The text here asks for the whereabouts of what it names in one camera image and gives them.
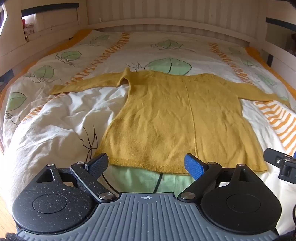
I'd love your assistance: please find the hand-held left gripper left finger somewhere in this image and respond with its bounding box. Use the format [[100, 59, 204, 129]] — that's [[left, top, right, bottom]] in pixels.
[[35, 152, 117, 202]]

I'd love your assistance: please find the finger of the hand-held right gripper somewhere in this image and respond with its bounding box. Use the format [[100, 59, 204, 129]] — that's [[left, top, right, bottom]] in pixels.
[[264, 148, 296, 184]]

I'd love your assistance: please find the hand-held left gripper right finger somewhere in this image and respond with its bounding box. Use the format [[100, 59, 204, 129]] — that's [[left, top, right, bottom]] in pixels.
[[178, 153, 256, 201]]

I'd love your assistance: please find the yellow knit sweater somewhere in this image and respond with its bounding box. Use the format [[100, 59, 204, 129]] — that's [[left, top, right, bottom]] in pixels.
[[49, 68, 291, 175]]

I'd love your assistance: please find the white leaf-print duvet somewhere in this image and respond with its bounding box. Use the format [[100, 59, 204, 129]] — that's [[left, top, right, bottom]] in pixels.
[[0, 29, 296, 237]]

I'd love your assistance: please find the floral box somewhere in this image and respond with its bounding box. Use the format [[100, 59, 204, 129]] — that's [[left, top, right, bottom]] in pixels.
[[23, 20, 36, 42]]

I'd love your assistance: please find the black side rail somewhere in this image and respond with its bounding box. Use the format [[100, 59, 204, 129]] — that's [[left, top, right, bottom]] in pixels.
[[21, 3, 80, 17], [266, 17, 296, 31]]

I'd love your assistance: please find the white wooden bed frame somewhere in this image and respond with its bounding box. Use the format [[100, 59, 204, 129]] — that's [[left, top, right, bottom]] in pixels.
[[0, 0, 296, 98]]

